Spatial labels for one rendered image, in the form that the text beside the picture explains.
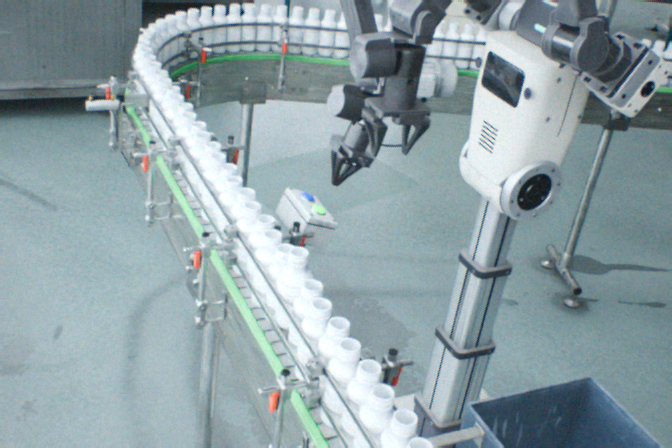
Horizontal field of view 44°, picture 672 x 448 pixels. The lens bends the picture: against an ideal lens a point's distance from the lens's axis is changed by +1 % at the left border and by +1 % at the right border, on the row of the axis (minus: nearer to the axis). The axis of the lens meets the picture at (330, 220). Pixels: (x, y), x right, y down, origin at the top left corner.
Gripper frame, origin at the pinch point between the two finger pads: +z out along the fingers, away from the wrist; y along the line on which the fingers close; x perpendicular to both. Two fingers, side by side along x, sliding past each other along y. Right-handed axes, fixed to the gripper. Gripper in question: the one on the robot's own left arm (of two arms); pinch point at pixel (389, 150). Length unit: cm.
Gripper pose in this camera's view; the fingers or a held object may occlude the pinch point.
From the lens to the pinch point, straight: 151.5
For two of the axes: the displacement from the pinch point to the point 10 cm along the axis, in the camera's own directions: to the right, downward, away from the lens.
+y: 9.1, -0.9, 4.1
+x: -4.0, -5.0, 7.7
